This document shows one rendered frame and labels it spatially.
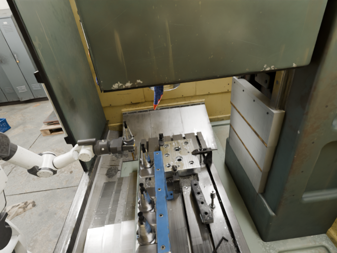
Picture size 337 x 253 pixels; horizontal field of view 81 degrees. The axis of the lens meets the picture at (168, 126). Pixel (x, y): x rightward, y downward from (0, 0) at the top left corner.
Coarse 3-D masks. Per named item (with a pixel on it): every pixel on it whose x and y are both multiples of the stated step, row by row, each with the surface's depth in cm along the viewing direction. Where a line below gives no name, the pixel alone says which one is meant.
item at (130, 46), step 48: (96, 0) 48; (144, 0) 49; (192, 0) 50; (240, 0) 51; (288, 0) 52; (96, 48) 54; (144, 48) 55; (192, 48) 56; (240, 48) 57; (288, 48) 58
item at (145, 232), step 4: (140, 224) 59; (144, 224) 59; (148, 224) 61; (140, 228) 59; (144, 228) 59; (148, 228) 60; (140, 232) 60; (144, 232) 60; (148, 232) 61; (152, 232) 63; (140, 236) 61; (144, 236) 61; (148, 236) 61
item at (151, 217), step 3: (144, 213) 70; (147, 213) 70; (150, 213) 70; (153, 213) 70; (144, 216) 69; (147, 216) 69; (150, 216) 69; (153, 216) 69; (147, 219) 68; (150, 219) 68; (153, 219) 68; (150, 222) 67; (153, 222) 67; (153, 225) 66
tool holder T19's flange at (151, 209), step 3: (150, 198) 74; (138, 201) 74; (153, 201) 73; (138, 204) 74; (153, 204) 72; (138, 207) 71; (150, 207) 71; (153, 207) 71; (141, 210) 70; (144, 210) 70; (147, 210) 70; (150, 210) 70; (153, 210) 72
